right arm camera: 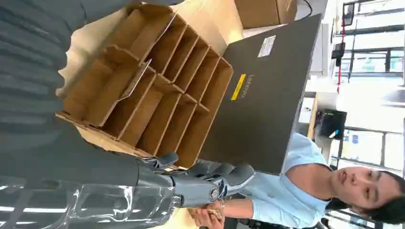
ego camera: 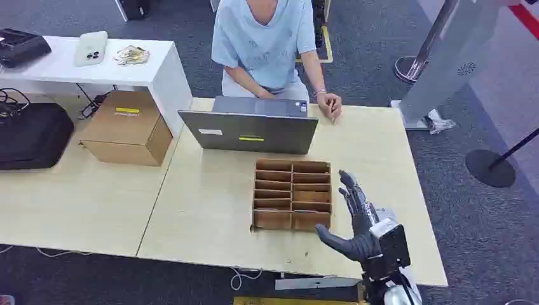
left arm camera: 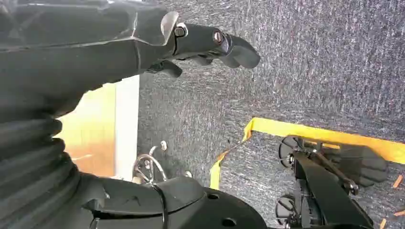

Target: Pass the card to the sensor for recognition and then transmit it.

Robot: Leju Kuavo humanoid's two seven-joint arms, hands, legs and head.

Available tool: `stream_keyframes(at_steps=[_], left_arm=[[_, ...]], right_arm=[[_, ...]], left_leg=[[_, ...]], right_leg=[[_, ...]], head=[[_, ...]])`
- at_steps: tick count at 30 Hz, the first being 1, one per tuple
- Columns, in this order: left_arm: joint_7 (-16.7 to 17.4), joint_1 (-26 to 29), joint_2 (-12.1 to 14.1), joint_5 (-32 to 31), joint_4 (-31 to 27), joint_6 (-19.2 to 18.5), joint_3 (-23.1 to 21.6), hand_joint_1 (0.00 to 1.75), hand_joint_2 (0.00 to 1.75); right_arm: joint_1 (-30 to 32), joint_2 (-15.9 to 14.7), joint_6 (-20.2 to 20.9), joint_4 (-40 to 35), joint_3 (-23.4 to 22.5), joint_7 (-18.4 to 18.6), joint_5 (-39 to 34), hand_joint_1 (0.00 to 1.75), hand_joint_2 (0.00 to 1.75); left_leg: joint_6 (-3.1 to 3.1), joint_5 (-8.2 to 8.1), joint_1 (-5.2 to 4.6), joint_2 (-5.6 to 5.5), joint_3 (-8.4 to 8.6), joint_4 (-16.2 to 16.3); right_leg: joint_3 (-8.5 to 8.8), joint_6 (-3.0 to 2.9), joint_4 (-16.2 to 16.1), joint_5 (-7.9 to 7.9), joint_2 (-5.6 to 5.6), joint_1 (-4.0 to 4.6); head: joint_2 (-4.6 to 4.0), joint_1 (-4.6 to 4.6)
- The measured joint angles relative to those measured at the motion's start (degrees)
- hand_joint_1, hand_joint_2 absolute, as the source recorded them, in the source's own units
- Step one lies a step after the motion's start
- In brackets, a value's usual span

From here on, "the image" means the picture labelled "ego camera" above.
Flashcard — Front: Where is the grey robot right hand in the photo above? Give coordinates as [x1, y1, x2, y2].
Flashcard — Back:
[315, 170, 383, 264]

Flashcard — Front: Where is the wooden card box with slots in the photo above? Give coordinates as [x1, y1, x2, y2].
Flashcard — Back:
[252, 158, 333, 233]

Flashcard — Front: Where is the person's left hand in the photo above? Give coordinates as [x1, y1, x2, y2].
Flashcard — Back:
[317, 92, 343, 125]

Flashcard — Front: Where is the crumpled white plastic bag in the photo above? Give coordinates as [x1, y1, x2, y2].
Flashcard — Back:
[424, 108, 457, 135]

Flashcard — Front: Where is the grey laptop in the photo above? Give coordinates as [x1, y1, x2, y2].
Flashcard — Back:
[177, 95, 320, 156]

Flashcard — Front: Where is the yellow-edged floor mat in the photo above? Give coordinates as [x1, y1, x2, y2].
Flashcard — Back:
[294, 25, 334, 64]

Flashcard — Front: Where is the grey standing panel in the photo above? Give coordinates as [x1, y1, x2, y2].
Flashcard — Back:
[390, 0, 506, 131]

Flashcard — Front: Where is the black wheeled stand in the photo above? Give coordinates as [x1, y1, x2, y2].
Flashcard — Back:
[312, 0, 327, 49]

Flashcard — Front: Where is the person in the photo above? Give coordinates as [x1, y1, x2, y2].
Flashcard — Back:
[210, 0, 343, 125]

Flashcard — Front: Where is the white riser shelf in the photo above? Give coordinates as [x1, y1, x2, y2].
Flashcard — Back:
[0, 36, 194, 139]

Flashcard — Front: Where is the brown cardboard box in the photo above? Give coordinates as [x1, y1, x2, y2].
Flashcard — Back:
[79, 90, 174, 168]

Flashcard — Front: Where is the crumpled clear wrapper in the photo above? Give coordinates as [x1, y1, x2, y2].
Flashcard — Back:
[113, 44, 151, 67]

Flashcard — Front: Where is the black floor case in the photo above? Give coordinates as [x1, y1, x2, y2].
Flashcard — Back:
[114, 0, 153, 23]

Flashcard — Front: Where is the white smartphone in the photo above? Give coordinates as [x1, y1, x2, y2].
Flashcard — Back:
[74, 30, 109, 68]

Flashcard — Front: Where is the black bag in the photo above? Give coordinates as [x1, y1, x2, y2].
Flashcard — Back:
[0, 102, 76, 172]

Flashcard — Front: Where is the black desktop device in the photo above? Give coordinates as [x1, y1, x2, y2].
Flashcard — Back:
[0, 28, 53, 69]

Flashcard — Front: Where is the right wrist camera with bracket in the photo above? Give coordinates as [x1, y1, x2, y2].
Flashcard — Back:
[367, 208, 412, 273]

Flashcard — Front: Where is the white cable loop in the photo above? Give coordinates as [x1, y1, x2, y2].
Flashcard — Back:
[229, 266, 264, 292]

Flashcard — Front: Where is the black stanchion post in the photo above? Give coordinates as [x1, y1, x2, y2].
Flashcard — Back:
[465, 128, 539, 189]

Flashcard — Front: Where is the chrome stanchion post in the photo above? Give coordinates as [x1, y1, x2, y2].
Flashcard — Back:
[393, 0, 460, 84]

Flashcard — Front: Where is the black power adapter cable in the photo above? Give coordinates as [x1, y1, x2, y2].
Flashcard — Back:
[76, 83, 116, 120]

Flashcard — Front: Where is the thin white floor cable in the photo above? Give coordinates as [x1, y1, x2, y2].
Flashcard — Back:
[0, 245, 93, 259]

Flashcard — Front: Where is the black cable bundle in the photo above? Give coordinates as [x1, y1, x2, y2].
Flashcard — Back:
[0, 87, 32, 119]

